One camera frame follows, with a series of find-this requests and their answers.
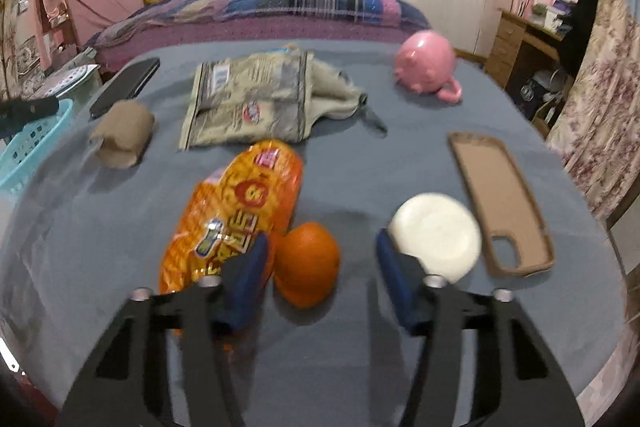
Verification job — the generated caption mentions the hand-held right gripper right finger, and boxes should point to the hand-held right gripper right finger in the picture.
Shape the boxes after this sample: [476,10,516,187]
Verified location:
[375,228,586,427]

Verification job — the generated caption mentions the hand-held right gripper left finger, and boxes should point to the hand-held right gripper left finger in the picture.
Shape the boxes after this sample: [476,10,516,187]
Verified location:
[57,232,271,427]

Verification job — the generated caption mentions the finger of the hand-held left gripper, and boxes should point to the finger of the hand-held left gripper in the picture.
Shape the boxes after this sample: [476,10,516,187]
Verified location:
[0,96,60,138]

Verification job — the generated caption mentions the light blue plastic basket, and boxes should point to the light blue plastic basket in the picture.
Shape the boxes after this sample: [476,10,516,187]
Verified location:
[0,99,75,198]

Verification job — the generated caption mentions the orange snack bag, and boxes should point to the orange snack bag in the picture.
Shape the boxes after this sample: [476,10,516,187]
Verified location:
[159,139,305,350]

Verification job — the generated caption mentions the brown cardboard roll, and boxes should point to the brown cardboard roll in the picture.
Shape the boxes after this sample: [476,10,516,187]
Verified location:
[89,101,156,170]

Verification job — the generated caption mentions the beige snack packet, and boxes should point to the beige snack packet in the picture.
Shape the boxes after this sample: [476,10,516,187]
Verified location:
[178,49,313,152]

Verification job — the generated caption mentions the grey cloth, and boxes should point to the grey cloth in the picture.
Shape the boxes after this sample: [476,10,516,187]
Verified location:
[305,59,368,122]

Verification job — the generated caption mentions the small table with dotted cushion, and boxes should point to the small table with dotted cushion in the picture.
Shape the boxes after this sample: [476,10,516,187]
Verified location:
[40,63,101,98]

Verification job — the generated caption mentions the orange fruit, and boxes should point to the orange fruit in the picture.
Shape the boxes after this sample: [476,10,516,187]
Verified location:
[274,222,341,310]

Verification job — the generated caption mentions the white round lid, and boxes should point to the white round lid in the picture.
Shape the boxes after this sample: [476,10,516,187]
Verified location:
[389,193,482,285]

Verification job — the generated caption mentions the brown floral curtain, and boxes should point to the brown floral curtain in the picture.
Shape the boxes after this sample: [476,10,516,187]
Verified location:
[0,0,43,102]

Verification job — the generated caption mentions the grey-blue tablecloth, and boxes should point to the grey-blue tablecloth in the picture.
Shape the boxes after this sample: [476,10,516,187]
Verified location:
[0,39,631,427]

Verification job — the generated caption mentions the brown phone case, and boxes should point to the brown phone case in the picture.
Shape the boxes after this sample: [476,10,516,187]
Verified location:
[447,132,556,279]

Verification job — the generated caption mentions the pink piggy bank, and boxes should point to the pink piggy bank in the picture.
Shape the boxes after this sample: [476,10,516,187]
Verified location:
[394,30,462,104]

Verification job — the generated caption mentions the bed with purple dotted sheet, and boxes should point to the bed with purple dotted sheet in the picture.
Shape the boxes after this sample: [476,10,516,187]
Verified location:
[65,0,432,74]

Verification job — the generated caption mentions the wooden desk with drawers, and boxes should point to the wooden desk with drawers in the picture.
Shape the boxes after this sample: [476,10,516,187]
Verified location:
[485,9,576,108]

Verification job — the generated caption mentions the red floral cream curtain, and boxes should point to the red floral cream curtain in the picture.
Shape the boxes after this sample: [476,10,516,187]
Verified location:
[545,0,640,220]

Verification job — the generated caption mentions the patchwork plaid blanket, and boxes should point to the patchwork plaid blanket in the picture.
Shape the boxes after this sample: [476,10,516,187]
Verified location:
[90,0,431,52]

